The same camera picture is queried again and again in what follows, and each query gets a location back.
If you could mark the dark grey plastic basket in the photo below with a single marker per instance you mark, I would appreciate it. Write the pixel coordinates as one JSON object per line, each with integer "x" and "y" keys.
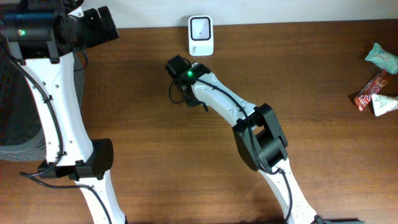
{"x": 28, "y": 132}

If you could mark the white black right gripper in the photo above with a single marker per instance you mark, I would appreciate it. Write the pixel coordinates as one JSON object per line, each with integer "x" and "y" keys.
{"x": 188, "y": 98}

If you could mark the white barcode scanner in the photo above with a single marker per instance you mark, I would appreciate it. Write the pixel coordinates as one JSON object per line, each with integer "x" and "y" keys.
{"x": 200, "y": 36}

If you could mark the brown chocolate bar wrapper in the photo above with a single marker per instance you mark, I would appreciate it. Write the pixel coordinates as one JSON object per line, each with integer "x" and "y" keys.
{"x": 363, "y": 98}

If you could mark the teal wipes packet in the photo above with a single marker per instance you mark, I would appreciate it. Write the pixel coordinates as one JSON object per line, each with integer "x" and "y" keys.
{"x": 383, "y": 59}

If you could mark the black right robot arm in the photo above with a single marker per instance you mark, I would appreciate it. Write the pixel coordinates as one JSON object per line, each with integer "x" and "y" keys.
{"x": 259, "y": 137}

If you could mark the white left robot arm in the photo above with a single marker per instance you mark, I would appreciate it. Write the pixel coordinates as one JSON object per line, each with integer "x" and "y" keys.
{"x": 41, "y": 40}

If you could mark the white bamboo conditioner tube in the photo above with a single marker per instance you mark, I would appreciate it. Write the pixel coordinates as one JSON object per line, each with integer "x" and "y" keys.
{"x": 383, "y": 104}

